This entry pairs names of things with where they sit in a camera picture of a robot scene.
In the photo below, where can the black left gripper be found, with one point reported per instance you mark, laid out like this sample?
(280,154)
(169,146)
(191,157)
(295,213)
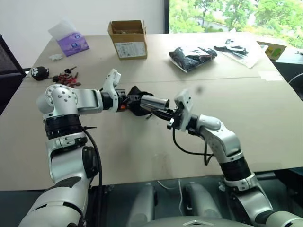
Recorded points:
(122,98)

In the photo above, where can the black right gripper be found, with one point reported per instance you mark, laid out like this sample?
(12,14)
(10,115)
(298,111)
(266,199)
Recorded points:
(177,117)

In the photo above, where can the metal cup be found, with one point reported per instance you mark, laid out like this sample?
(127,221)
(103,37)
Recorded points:
(154,102)

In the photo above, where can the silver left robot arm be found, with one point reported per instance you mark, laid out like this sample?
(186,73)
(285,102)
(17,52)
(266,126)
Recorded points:
(71,99)

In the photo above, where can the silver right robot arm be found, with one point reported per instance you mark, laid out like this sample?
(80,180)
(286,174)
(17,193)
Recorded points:
(220,139)

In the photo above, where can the open cardboard box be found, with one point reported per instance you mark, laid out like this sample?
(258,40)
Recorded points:
(129,45)

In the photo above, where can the plastic bag of black pouches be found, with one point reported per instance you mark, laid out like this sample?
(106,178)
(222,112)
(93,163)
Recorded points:
(191,58)

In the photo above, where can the red key tags bunch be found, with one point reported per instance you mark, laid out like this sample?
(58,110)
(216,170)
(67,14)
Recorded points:
(67,80)

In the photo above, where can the dark keys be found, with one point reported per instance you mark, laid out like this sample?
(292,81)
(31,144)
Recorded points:
(69,69)

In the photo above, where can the purple tissue pack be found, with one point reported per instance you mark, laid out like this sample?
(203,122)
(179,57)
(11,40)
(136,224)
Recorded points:
(73,43)

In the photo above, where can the crumpled white paper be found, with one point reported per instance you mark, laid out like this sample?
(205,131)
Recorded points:
(56,57)

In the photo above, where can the flat clear plastic bag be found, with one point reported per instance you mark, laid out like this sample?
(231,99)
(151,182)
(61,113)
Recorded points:
(236,53)

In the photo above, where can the white tape strip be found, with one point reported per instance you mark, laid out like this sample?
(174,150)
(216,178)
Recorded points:
(270,75)

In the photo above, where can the grey robot torso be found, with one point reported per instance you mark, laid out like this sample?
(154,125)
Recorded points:
(194,222)

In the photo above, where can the window with trees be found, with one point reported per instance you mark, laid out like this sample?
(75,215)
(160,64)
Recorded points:
(236,16)

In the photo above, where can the yellow green carton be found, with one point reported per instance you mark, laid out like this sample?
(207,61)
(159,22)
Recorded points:
(274,50)

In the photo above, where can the black office chair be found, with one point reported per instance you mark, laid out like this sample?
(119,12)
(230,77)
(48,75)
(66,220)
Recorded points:
(8,71)

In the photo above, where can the black side desk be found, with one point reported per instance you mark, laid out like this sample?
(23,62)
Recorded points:
(291,71)

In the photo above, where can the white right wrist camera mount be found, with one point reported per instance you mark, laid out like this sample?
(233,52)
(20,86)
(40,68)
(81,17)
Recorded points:
(187,104)

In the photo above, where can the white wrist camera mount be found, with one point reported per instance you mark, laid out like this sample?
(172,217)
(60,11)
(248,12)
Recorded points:
(110,83)
(187,104)

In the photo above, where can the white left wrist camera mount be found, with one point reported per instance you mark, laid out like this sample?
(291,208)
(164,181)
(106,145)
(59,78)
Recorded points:
(110,83)

